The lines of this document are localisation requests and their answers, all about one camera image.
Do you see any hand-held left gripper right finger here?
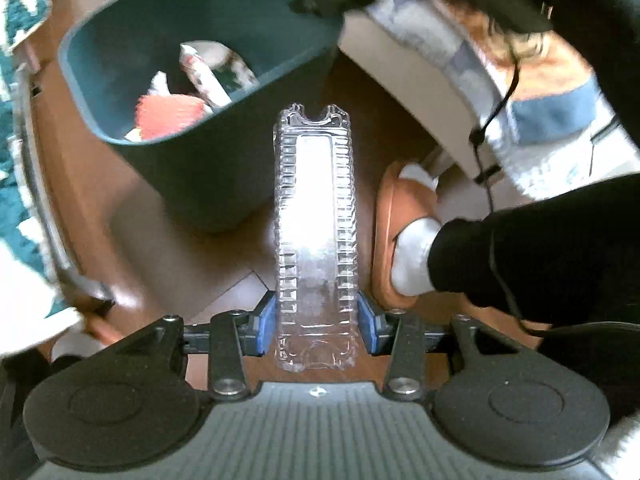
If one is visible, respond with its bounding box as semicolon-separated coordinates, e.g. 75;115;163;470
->
356;294;521;403

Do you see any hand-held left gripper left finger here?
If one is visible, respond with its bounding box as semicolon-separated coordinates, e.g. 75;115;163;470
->
115;292;277;403

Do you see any clear ribbed plastic tray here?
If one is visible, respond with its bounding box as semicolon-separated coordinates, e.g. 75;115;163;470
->
272;102;362;373

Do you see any white patterned paper wrapper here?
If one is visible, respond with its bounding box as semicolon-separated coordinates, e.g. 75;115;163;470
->
179;42;233;110

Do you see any dark teal trash bin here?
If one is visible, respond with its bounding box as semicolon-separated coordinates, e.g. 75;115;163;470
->
56;0;346;233

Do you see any red plastic bag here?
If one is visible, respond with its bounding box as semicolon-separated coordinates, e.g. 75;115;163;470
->
134;92;211;141

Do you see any white sock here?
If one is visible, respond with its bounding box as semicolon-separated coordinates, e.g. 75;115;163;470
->
390;162;443;297
50;332;108;363

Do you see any black pants leg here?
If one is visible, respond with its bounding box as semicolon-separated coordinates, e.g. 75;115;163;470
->
0;350;76;480
427;172;640;411

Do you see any teal white zigzag quilt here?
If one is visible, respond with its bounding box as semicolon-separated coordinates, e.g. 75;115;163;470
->
0;0;83;356

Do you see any black drawstring cord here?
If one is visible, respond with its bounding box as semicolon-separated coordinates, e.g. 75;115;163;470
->
468;57;523;183

